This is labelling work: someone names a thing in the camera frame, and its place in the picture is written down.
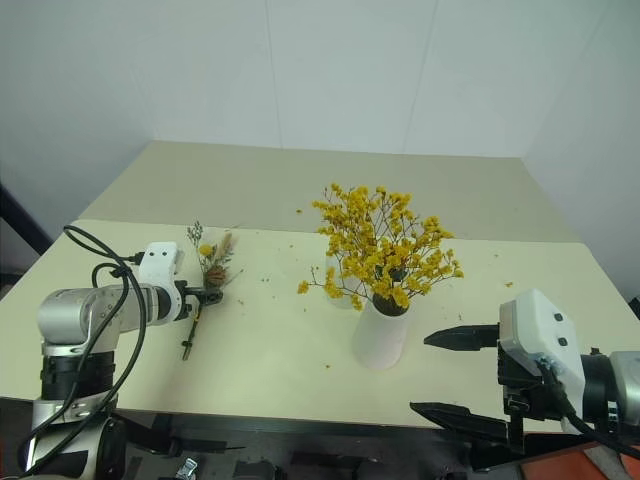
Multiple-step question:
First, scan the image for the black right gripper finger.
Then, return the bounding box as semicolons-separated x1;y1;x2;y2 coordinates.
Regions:
423;323;502;354
409;400;526;457

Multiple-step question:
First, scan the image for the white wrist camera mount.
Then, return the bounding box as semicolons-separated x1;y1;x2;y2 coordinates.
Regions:
135;241;195;322
497;288;587;432

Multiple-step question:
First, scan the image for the small dried flower bouquet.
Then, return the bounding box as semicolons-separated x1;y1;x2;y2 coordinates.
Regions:
181;220;245;362

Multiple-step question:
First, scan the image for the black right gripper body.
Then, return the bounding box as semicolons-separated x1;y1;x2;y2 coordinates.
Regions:
496;341;567;445

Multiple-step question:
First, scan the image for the orange panel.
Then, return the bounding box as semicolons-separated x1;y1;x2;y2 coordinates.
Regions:
518;439;640;480

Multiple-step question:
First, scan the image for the black metal frame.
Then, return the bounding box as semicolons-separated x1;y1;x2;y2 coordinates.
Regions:
0;181;56;303

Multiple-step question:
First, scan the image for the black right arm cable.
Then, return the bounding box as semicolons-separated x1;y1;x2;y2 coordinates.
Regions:
535;357;640;458

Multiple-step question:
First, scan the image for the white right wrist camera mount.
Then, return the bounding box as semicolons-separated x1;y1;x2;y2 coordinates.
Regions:
497;288;587;432

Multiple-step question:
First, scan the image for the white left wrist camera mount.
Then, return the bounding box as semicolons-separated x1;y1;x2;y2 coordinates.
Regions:
135;241;195;322

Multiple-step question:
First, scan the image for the yellow flower bouquet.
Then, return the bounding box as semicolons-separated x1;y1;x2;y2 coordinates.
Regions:
296;182;466;317

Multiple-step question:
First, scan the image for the dark mechanism under table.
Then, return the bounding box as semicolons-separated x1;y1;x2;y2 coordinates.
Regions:
107;408;247;460

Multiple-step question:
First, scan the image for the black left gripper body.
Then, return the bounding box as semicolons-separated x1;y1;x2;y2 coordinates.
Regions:
177;280;205;322

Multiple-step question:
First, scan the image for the tall white vase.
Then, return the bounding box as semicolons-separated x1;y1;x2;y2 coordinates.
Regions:
351;293;412;372

